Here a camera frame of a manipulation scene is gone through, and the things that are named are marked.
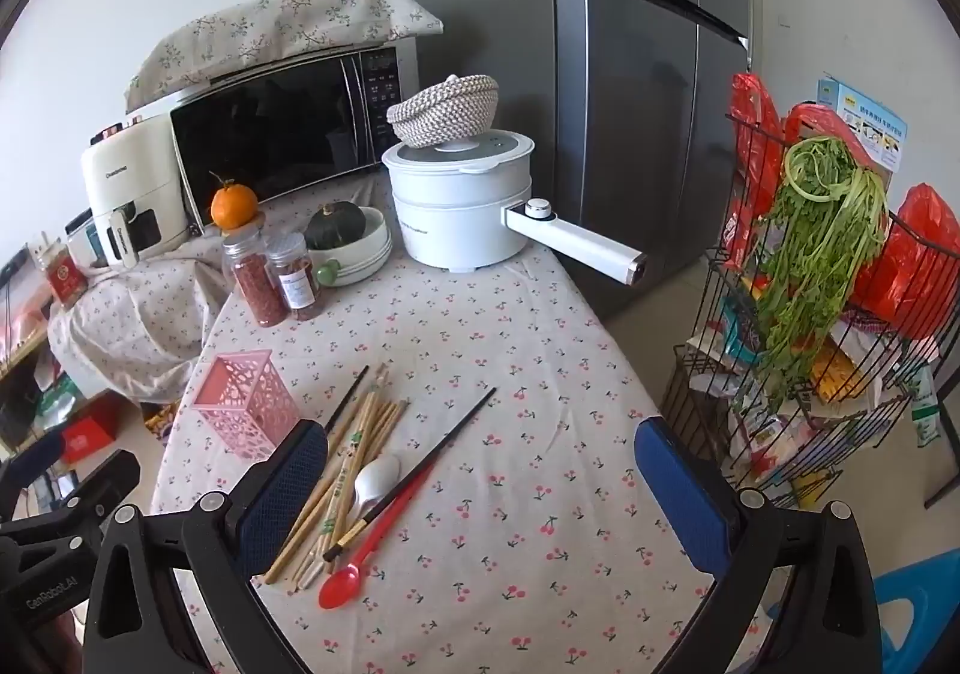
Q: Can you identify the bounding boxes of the pink perforated utensil holder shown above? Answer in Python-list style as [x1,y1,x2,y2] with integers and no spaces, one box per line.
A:
[191,349,301,461]

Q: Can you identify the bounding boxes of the red cardboard box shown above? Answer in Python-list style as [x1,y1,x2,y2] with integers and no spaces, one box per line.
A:
[56,411,125,465]

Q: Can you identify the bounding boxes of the cherry print tablecloth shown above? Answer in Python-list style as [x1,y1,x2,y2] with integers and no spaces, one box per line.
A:
[150,179,781,674]

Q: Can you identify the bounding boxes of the grey refrigerator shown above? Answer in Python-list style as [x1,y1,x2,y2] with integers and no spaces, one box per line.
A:
[406,0,758,337]

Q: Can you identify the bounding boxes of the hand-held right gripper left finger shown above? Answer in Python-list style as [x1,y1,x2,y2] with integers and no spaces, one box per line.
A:
[82,419,332,674]

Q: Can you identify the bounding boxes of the white dish with green knob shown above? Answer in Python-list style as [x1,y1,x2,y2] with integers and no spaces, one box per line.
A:
[307,205,395,289]

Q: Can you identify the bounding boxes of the green kabocha pumpkin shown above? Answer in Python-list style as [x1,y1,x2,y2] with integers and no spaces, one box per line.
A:
[304,203,368,251]

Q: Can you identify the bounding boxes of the bundle of bamboo chopsticks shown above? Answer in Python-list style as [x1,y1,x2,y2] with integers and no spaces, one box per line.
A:
[262,363,412,592]

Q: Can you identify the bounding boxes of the blue plastic stool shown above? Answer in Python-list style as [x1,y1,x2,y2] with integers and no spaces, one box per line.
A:
[874,554,960,674]

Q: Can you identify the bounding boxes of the bamboo chopsticks pair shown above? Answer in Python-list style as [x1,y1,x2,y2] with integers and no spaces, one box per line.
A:
[296,365,391,589]

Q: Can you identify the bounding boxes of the blue wall leaflet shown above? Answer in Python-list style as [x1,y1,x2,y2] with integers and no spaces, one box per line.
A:
[816,76,908,172]

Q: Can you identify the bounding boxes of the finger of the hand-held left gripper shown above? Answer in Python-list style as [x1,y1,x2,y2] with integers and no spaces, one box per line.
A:
[0,453,143,570]
[0,430,66,504]

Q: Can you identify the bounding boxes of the white plastic spoon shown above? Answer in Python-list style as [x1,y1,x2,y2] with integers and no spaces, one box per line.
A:
[351,455,402,521]

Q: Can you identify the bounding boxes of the red printed tin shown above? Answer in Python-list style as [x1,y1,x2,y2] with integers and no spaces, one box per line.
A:
[30,235,92,311]

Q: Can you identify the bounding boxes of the white electric cooking pot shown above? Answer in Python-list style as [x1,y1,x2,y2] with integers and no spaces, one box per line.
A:
[381,128,647,286]

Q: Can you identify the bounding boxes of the orange fruit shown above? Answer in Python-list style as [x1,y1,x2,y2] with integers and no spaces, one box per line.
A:
[210,173,260,231]

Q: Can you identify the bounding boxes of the floral cloth cover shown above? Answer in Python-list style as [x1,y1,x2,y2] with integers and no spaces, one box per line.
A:
[124,0,445,114]

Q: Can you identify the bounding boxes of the small-flower white cloth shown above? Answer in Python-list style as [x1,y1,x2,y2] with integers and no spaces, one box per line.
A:
[49,246,233,409]

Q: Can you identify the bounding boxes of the white air fryer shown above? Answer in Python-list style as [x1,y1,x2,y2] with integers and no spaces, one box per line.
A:
[81,115,188,268]

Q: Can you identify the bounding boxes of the green leafy vegetable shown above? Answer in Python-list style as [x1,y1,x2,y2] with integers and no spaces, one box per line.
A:
[750,135,890,412]

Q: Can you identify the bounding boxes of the tall clear spice jar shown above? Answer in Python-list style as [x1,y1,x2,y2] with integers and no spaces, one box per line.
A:
[223,224,290,328]

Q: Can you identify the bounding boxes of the red silicone utensil handle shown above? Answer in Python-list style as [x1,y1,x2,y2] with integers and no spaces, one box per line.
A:
[318,468,430,610]

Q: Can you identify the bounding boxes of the red plastic bag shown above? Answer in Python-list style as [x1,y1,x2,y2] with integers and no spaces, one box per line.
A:
[851,182,960,341]
[724,72,788,270]

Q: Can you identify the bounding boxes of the labelled clear spice jar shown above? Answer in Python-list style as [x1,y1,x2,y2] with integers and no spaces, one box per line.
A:
[266,233,325,322]

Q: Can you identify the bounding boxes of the black chopstick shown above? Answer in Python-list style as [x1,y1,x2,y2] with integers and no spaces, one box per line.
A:
[324,365,370,433]
[324,387,498,562]

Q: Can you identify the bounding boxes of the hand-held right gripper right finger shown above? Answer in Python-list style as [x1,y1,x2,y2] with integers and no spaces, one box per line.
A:
[634,419,883,674]

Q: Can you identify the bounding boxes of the black wire rack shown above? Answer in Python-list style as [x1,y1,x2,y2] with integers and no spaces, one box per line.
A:
[660,111,953,495]

